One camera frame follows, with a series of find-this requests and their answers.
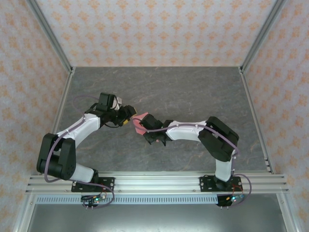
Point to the pink paper sheet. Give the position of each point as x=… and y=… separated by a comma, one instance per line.
x=138, y=120

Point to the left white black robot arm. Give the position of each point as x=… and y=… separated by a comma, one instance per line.
x=84, y=125

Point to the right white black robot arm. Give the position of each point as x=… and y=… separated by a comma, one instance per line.
x=188, y=133

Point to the grey metal sheet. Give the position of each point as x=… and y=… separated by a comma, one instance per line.
x=157, y=220

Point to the small circuit board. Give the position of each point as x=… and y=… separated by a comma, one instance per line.
x=96, y=199
x=233, y=199

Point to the aluminium mounting rail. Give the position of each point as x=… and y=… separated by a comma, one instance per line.
x=157, y=181

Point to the aluminium table edge rail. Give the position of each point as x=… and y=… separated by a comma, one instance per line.
x=249, y=96
x=64, y=96

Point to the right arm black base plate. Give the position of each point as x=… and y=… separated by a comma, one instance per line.
x=207, y=184

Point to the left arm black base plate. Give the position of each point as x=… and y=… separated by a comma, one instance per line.
x=106, y=183

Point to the black mounting bracket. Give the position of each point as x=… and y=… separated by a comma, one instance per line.
x=220, y=201
x=90, y=205

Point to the aluminium frame post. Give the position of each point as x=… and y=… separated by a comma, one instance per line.
x=50, y=33
x=262, y=33
x=25, y=212
x=287, y=217

